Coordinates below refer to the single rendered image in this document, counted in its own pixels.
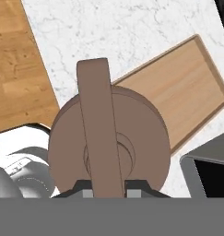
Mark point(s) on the grey metal sink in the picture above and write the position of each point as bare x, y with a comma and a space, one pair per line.
190, 175

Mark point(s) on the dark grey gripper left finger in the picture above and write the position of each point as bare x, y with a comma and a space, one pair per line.
82, 186

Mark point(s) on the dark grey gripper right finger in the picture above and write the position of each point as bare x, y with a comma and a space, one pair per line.
136, 186

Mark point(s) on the wooden tray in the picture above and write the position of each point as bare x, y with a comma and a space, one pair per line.
184, 89

